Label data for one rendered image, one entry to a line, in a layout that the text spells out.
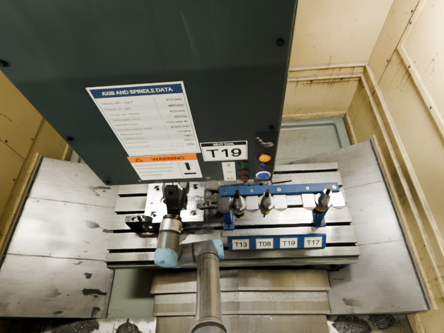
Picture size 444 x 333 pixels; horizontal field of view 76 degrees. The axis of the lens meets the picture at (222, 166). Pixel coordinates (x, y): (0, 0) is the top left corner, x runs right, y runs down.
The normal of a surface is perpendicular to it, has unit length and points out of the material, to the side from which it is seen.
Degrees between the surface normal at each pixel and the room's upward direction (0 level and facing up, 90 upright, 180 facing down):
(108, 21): 90
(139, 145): 90
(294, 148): 0
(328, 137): 0
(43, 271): 24
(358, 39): 90
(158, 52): 90
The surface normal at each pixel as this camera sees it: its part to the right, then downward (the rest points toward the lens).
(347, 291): -0.48, -0.46
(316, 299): 0.06, -0.52
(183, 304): -0.22, -0.51
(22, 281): 0.33, -0.50
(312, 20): 0.00, 0.85
